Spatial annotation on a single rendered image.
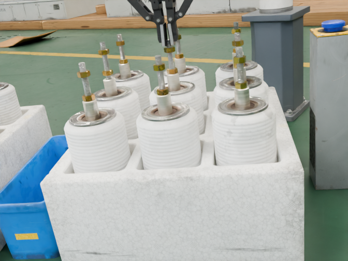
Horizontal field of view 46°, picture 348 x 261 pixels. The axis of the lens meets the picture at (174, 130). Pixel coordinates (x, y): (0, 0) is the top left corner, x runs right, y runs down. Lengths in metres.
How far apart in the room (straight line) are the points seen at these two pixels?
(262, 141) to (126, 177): 0.21
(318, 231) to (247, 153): 0.24
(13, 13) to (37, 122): 3.79
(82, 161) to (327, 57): 0.46
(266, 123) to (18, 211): 0.44
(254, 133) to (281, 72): 0.61
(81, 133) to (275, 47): 0.70
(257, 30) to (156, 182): 0.69
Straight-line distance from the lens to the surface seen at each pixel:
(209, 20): 2.97
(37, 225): 0.76
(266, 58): 1.20
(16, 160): 0.92
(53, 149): 1.00
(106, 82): 0.76
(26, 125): 0.97
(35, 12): 4.45
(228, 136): 0.60
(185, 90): 0.72
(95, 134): 0.63
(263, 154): 0.62
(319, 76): 0.80
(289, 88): 1.22
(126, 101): 0.74
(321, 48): 0.78
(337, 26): 0.80
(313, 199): 0.87
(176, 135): 0.60
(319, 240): 0.76
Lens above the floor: 0.47
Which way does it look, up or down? 22 degrees down
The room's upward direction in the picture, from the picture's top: 8 degrees counter-clockwise
